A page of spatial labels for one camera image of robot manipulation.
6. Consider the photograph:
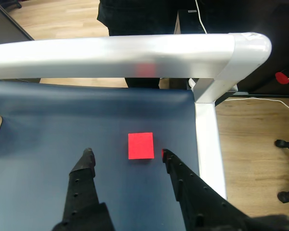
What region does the thin white cable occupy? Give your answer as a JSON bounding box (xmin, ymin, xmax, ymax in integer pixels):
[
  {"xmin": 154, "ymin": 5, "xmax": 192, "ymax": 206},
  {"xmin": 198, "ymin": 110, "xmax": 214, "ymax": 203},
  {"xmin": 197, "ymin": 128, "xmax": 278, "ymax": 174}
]
[{"xmin": 194, "ymin": 0, "xmax": 289, "ymax": 114}]

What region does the dark desk panel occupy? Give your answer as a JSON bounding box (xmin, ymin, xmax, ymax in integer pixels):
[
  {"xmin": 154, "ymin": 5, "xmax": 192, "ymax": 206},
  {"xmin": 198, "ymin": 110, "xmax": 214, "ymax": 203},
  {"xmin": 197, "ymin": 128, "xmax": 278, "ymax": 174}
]
[{"xmin": 0, "ymin": 0, "xmax": 36, "ymax": 46}]

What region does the dark cabinet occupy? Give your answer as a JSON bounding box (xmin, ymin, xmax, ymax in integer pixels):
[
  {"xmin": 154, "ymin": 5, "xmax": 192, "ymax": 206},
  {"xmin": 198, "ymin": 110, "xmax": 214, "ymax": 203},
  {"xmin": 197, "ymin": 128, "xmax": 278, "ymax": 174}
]
[{"xmin": 178, "ymin": 0, "xmax": 289, "ymax": 98}]

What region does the person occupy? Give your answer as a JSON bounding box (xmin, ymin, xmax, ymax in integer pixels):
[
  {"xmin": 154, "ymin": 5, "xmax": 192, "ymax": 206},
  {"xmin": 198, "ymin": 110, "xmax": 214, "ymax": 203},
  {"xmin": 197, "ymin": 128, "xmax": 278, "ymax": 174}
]
[{"xmin": 97, "ymin": 0, "xmax": 181, "ymax": 90}]

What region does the red key tag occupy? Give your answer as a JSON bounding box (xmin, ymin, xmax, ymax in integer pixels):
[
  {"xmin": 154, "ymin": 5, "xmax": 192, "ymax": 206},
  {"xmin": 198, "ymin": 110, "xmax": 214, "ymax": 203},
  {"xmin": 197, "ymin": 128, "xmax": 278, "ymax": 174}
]
[{"xmin": 275, "ymin": 71, "xmax": 289, "ymax": 85}]

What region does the blue-grey mat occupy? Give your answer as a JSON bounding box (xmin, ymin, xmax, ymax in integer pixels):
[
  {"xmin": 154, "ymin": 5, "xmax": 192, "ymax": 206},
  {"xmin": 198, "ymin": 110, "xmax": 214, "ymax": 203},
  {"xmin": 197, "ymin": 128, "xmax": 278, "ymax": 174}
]
[{"xmin": 0, "ymin": 80, "xmax": 200, "ymax": 231}]

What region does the red cube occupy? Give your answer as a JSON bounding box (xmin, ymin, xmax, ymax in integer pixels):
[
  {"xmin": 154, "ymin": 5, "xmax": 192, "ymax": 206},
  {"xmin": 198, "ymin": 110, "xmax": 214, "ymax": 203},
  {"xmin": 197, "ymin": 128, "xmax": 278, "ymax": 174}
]
[{"xmin": 127, "ymin": 132, "xmax": 155, "ymax": 161}]

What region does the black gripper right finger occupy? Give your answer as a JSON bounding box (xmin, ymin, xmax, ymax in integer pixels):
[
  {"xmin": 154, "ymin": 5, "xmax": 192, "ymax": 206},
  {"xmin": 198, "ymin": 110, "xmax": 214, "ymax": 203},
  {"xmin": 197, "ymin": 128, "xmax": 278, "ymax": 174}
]
[{"xmin": 161, "ymin": 149, "xmax": 254, "ymax": 231}]

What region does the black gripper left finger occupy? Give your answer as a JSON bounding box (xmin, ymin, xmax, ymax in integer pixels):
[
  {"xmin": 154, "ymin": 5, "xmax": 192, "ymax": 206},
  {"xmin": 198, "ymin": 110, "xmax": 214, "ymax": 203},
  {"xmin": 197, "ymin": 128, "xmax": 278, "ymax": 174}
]
[{"xmin": 53, "ymin": 147, "xmax": 115, "ymax": 231}]

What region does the white metal frame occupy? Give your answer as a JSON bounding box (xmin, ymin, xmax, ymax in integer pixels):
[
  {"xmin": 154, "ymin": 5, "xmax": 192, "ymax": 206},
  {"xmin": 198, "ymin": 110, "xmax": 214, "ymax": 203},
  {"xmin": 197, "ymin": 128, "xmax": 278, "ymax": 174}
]
[{"xmin": 0, "ymin": 31, "xmax": 273, "ymax": 201}]

